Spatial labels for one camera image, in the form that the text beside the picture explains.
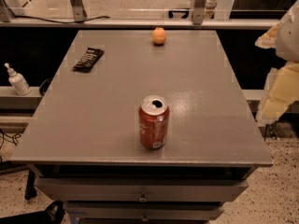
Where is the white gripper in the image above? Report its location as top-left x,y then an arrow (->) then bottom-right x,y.
255,0 -> 299,126

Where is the red coke can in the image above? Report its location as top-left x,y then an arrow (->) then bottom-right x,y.
138,95 -> 170,149

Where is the orange fruit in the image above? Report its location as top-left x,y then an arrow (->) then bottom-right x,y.
152,27 -> 166,45

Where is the black snack bar wrapper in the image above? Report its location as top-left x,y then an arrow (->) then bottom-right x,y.
73,48 -> 105,73

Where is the grey lower drawer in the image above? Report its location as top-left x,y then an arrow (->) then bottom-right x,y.
66,202 -> 223,220

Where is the grey drawer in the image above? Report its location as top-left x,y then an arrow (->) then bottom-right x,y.
36,178 -> 248,203
66,202 -> 223,220

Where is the grey upper drawer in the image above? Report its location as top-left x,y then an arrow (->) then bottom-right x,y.
36,178 -> 248,203

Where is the white pump bottle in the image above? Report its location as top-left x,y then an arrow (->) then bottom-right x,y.
5,63 -> 31,96

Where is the black shoe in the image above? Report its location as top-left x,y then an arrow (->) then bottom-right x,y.
0,201 -> 65,224

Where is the grey metal bracket right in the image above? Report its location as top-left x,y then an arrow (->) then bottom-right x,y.
192,0 -> 206,25

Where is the grey metal bracket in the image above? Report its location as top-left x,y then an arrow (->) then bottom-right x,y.
192,0 -> 206,25
70,0 -> 87,22

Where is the grey metal bracket left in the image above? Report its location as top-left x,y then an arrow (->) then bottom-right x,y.
70,0 -> 87,22

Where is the black cable on ledge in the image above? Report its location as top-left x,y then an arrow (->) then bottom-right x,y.
8,7 -> 110,24

